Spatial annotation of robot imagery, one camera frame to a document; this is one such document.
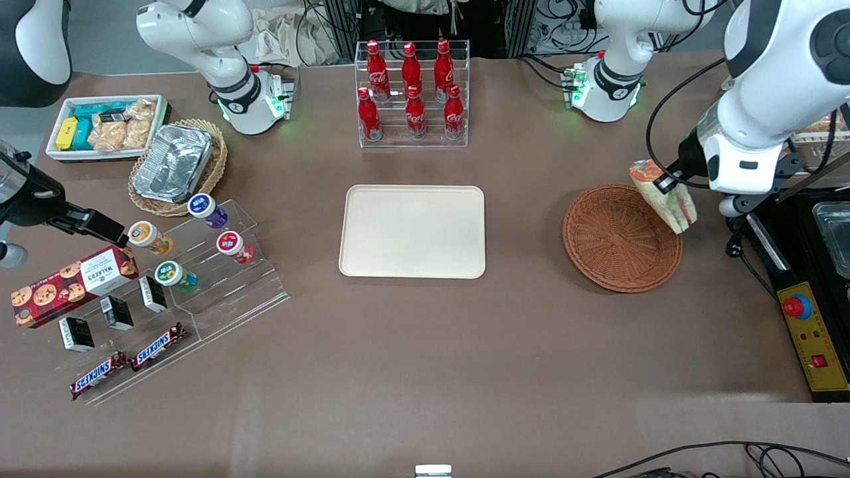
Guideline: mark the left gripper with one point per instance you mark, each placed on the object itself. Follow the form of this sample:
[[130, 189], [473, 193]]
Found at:
[[688, 157]]

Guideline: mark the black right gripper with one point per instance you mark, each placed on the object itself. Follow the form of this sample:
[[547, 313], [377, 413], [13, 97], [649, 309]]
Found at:
[[38, 204]]

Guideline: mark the triangle sandwich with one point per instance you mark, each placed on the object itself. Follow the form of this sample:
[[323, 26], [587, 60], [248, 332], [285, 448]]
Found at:
[[671, 206]]

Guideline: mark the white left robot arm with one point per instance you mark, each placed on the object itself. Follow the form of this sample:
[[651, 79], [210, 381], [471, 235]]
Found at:
[[777, 79]]

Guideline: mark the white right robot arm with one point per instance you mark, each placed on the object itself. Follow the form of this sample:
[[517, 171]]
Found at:
[[199, 33]]

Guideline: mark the aluminium foil tray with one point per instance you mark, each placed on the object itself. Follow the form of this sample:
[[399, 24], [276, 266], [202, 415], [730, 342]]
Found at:
[[172, 162]]

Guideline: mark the brown wicker basket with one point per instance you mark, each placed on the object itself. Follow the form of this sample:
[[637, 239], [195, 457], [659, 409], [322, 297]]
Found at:
[[621, 242]]

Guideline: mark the light wicker basket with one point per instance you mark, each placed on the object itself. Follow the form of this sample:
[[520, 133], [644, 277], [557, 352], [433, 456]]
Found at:
[[216, 166]]

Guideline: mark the cream plastic serving tray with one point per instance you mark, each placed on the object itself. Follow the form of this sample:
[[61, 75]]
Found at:
[[412, 231]]

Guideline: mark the orange lid gum jar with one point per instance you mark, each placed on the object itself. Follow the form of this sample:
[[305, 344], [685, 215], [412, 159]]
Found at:
[[147, 236]]

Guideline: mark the red Walkers shortbread box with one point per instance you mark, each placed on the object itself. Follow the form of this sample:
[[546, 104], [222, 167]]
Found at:
[[66, 285]]

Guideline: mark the white plastic snack bin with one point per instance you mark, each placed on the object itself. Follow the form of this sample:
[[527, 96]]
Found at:
[[56, 156]]

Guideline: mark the clear cracker snack pack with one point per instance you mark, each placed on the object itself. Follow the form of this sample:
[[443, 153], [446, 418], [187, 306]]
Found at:
[[141, 107], [137, 133], [106, 137]]

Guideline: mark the teal snack packet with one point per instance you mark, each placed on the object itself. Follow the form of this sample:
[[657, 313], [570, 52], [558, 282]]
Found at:
[[99, 109], [84, 135]]

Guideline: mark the small black carton box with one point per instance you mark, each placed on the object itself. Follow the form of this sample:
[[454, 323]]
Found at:
[[153, 293], [76, 334], [117, 312]]

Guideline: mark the yellow snack packet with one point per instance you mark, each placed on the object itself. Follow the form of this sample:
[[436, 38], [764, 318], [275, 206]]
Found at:
[[66, 134]]

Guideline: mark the green lid gum jar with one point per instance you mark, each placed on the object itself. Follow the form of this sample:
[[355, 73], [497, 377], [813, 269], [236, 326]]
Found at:
[[174, 275]]

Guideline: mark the purple lid gum jar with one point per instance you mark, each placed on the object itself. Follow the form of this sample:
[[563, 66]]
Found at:
[[204, 208]]

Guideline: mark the clear acrylic bread shelf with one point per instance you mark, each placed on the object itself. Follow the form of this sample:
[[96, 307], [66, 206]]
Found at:
[[820, 143]]

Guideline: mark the Snickers chocolate bar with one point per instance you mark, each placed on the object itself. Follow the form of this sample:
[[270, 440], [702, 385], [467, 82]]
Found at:
[[159, 345], [98, 375]]

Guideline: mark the red lid gum jar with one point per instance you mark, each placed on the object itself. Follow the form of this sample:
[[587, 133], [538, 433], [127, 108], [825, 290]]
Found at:
[[232, 245]]

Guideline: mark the clear acrylic stepped display stand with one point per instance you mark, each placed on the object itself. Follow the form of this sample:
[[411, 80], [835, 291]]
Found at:
[[226, 292]]

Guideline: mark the black heating appliance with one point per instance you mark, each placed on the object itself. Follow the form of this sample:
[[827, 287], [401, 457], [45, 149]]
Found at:
[[797, 265]]

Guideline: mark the clear glass dish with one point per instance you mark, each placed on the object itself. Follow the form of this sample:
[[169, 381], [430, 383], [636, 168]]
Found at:
[[835, 232]]

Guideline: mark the red emergency stop button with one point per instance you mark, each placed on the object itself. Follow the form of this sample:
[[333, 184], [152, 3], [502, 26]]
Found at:
[[797, 306]]

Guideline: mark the yellow control panel box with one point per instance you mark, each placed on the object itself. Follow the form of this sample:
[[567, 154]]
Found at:
[[820, 345]]

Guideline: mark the red Coca-Cola bottle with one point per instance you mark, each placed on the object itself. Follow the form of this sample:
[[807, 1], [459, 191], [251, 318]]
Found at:
[[443, 66], [411, 66], [377, 70], [368, 116], [415, 114], [453, 111]]

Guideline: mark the beige cloth bag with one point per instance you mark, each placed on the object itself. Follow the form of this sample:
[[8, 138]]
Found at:
[[282, 36]]

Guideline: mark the clear acrylic bottle rack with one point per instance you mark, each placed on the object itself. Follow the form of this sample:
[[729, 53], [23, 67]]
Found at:
[[412, 141]]

